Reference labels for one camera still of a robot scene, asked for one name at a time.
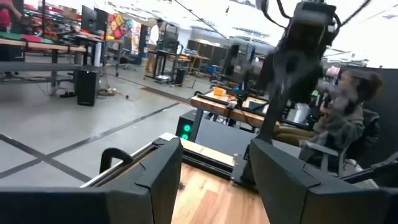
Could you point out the black monitor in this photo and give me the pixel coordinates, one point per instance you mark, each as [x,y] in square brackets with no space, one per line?
[88,18]
[102,20]

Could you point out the black cabinet row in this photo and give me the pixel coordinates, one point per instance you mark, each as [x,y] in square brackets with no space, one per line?
[208,51]

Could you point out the long wooden workbench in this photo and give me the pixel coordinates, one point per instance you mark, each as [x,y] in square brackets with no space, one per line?
[46,46]

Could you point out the wooden top desk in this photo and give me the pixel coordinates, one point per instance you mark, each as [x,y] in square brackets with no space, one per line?
[217,109]

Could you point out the black office chair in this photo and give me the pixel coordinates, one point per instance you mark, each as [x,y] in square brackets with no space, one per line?
[367,140]

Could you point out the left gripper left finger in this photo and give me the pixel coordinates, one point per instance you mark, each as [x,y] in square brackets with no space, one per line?
[93,205]

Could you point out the black partition panel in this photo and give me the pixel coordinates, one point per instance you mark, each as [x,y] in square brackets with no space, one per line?
[390,109]

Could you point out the plain black computer tower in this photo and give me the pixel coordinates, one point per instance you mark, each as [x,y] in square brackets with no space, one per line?
[87,88]

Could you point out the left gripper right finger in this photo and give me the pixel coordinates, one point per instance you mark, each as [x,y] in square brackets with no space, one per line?
[311,202]

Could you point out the black Halloween decoration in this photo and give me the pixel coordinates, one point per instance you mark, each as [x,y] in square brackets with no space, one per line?
[181,186]

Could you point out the black standing desk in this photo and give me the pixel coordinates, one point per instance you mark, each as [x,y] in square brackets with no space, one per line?
[161,53]

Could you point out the black table clamp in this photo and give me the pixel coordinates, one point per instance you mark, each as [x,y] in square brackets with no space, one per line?
[107,155]

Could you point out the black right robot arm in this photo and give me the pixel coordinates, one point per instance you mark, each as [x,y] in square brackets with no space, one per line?
[304,28]

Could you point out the black computer tower green lights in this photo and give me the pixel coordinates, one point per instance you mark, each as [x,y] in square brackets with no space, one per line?
[186,130]

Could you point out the small orange box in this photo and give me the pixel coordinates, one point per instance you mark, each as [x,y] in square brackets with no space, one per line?
[219,91]

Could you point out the colourful wall poster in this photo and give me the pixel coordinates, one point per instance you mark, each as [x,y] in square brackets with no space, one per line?
[119,28]

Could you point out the black aluminium table frame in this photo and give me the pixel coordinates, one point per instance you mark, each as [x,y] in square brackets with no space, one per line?
[205,165]

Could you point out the person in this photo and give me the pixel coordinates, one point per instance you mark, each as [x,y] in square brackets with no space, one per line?
[342,130]
[154,37]
[4,15]

